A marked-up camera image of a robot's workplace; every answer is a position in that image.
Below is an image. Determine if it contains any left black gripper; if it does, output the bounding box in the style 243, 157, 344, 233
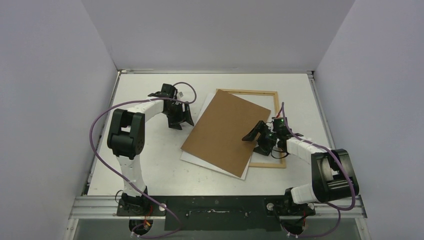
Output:
163, 102, 194, 131

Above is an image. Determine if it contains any light wooden picture frame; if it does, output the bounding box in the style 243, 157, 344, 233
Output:
216, 88, 287, 169

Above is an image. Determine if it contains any white photo paper sheet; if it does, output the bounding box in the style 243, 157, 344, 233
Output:
180, 93, 251, 181

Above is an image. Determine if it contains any brown cardboard backing board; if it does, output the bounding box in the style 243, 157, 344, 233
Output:
181, 90, 272, 177

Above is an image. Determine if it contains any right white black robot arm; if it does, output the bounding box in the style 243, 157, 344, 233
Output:
242, 117, 359, 216

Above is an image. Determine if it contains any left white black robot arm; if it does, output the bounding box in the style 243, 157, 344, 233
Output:
107, 83, 194, 216

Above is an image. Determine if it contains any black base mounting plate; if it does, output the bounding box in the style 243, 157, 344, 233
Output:
116, 195, 316, 232

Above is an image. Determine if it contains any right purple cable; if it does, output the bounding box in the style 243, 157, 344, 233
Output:
280, 101, 357, 239

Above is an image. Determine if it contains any purple cable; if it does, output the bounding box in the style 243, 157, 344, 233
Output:
89, 81, 198, 239
280, 101, 357, 239

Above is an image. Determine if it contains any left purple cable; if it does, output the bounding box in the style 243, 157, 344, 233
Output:
89, 81, 198, 239

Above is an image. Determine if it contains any aluminium front rail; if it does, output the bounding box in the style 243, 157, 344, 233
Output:
69, 195, 368, 219

